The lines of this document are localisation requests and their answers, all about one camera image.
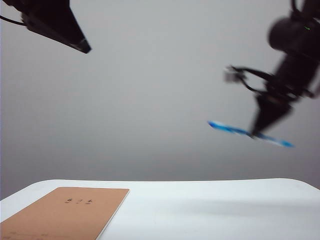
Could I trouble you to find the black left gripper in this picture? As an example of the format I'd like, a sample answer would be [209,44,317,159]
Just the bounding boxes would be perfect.
[2,0,92,55]

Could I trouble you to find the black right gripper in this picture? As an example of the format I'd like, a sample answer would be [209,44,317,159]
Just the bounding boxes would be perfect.
[249,67,317,138]

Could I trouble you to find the blue and white pen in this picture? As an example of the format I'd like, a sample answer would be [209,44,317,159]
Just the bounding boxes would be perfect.
[207,120,296,149]

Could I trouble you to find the brown kraft notebook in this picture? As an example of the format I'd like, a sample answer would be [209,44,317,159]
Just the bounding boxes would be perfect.
[0,186,131,240]

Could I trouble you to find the black camera cable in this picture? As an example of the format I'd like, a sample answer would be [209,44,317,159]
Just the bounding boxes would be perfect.
[229,65,275,95]

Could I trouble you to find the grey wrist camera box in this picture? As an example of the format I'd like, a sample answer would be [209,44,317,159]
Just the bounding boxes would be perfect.
[223,66,245,84]

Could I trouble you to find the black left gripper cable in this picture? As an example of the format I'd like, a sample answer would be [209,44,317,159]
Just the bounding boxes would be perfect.
[0,15,27,27]

